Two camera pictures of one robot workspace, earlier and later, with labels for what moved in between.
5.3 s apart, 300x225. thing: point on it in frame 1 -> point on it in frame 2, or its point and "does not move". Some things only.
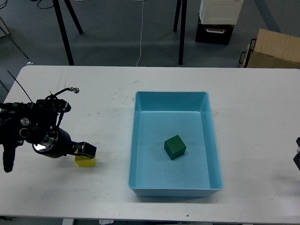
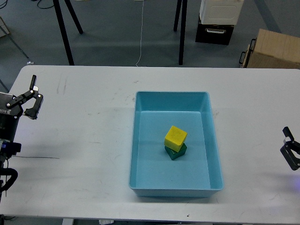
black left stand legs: [63, 29] does not move
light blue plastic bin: [159, 116] does not move
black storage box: [219, 34] does not move
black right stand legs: [183, 25] does not move
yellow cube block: [83, 161] -> [175, 138]
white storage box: [221, 12] does not move
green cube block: [174, 147] does not move
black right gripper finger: [296, 159] -> [294, 162]
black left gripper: [58, 144] -> [10, 113]
